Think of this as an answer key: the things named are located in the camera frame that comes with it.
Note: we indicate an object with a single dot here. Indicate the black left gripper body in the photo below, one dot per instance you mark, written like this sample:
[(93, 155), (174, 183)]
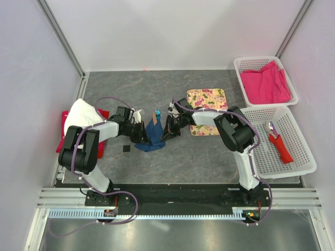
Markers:
[(131, 128)]

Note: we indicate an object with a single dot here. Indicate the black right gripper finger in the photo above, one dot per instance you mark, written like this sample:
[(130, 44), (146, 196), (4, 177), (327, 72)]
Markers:
[(164, 134), (173, 131)]

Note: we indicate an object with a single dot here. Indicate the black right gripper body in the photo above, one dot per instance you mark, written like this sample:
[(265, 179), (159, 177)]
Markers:
[(179, 122)]

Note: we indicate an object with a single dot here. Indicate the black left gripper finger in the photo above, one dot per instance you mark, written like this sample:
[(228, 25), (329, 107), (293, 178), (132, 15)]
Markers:
[(136, 137), (143, 137)]

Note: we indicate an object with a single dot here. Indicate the blue paper napkin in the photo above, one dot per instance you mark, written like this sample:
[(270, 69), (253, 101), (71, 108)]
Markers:
[(154, 132)]

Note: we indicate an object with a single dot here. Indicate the blue metallic fork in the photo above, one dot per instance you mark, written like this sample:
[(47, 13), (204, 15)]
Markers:
[(157, 113)]

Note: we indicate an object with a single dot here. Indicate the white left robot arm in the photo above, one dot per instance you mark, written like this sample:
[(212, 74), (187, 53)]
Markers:
[(79, 153)]

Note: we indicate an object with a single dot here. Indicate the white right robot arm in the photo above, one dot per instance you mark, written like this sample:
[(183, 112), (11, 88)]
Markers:
[(235, 131)]

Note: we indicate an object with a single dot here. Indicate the small black square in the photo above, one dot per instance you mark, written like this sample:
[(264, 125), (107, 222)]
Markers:
[(126, 148)]

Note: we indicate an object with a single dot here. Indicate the red folded cloth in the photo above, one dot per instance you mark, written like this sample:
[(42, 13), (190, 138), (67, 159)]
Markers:
[(64, 115)]

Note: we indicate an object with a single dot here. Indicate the floral placemat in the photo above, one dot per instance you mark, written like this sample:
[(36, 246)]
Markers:
[(209, 99)]

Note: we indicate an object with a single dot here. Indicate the white cloth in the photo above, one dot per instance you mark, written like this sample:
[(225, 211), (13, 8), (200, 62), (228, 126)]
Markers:
[(81, 114)]

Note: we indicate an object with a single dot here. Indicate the lower white plastic basket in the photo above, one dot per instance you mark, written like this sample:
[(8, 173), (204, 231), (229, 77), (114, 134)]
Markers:
[(266, 157)]

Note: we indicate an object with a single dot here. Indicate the white plastic basket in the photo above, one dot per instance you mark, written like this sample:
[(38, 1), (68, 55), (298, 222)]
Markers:
[(256, 63), (266, 157)]

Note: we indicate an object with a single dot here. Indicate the upper white plastic basket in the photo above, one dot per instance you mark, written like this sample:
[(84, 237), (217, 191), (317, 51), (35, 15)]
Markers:
[(256, 63)]

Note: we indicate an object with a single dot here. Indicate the pink cloth napkins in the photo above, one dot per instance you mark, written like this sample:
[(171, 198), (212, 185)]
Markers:
[(266, 86)]

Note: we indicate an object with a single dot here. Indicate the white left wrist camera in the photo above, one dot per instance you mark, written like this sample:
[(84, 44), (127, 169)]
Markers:
[(136, 116)]

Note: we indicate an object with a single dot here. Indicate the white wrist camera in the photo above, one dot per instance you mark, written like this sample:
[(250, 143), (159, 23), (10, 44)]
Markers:
[(136, 116), (171, 109)]

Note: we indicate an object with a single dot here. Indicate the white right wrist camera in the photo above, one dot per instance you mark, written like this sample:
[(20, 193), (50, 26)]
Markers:
[(171, 109)]

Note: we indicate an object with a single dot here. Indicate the slotted cable duct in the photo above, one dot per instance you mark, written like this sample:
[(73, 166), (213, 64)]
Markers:
[(104, 214)]

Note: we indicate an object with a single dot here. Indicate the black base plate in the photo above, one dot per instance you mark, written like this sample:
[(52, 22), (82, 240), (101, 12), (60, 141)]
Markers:
[(176, 199)]

